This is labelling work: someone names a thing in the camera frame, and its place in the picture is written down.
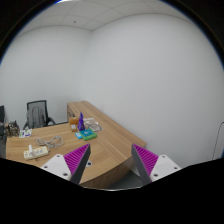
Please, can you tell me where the wooden L-shaped desk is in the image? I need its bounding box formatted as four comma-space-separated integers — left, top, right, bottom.
6, 101, 146, 189

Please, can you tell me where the dark cluttered holder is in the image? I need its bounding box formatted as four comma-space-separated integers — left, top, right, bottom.
8, 121, 20, 136

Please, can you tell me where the green box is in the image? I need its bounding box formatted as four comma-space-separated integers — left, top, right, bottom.
80, 129, 97, 141

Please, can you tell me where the white card with print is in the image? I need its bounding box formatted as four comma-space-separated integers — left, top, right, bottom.
19, 129, 32, 138

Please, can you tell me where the white power strip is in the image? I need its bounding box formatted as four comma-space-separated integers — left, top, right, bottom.
23, 146, 49, 160

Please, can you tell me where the brown cardboard box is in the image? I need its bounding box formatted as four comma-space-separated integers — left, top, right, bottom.
69, 115, 79, 125

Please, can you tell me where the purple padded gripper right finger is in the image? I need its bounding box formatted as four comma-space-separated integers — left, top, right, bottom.
130, 143, 182, 186

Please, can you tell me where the small blue box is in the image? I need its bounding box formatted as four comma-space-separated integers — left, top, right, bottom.
75, 133, 82, 139

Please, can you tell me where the grey office chair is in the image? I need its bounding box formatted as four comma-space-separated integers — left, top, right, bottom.
23, 100, 56, 129

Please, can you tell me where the purple spray bottle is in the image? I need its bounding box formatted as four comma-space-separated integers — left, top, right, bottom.
77, 112, 85, 131

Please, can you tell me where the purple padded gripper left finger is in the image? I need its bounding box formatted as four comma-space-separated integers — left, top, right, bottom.
41, 143, 92, 185

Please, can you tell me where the white charger plug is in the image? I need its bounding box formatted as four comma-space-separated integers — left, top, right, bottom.
28, 145, 33, 153

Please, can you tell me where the small tan box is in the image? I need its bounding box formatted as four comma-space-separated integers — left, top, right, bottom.
70, 124, 77, 132

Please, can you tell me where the coiled grey cable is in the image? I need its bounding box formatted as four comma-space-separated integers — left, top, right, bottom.
35, 135, 65, 150

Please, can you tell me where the thin wall cable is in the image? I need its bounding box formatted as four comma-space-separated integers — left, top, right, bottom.
211, 121, 224, 160

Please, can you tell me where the clear bag with cable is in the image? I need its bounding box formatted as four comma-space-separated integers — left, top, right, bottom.
84, 118, 102, 132

